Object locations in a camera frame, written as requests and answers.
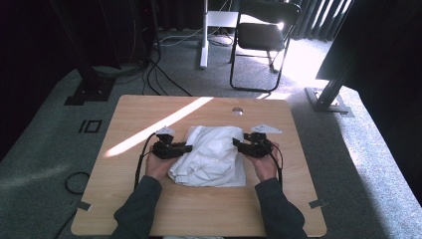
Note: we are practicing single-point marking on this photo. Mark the black stand with grey base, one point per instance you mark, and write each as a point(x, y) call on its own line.
point(326, 99)

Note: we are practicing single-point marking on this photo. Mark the white desk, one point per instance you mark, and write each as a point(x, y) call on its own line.
point(204, 40)

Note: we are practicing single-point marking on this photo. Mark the black stand with flat base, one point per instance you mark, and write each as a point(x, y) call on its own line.
point(91, 89)

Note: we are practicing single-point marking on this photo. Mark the person's left hand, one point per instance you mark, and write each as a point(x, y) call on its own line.
point(159, 167)

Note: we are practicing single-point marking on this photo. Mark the black curtain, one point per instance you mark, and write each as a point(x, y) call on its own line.
point(381, 49)

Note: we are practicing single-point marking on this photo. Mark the grey tape piece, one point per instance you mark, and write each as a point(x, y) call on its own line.
point(83, 205)
point(317, 203)

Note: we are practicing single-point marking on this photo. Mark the white skirt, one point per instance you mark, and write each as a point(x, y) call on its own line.
point(209, 159)

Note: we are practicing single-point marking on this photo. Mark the round table grommet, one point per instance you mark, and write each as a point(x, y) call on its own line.
point(237, 111)

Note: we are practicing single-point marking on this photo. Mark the black folding chair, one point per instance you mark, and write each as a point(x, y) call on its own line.
point(262, 36)

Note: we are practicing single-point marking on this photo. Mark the person's right hand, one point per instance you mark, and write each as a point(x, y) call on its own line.
point(265, 167)

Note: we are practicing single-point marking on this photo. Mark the grey pleated curtain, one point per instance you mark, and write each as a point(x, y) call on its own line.
point(315, 20)

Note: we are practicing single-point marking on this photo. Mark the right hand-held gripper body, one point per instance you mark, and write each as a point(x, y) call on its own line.
point(260, 147)

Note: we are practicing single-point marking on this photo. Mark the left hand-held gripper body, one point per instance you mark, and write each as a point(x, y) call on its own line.
point(164, 149)

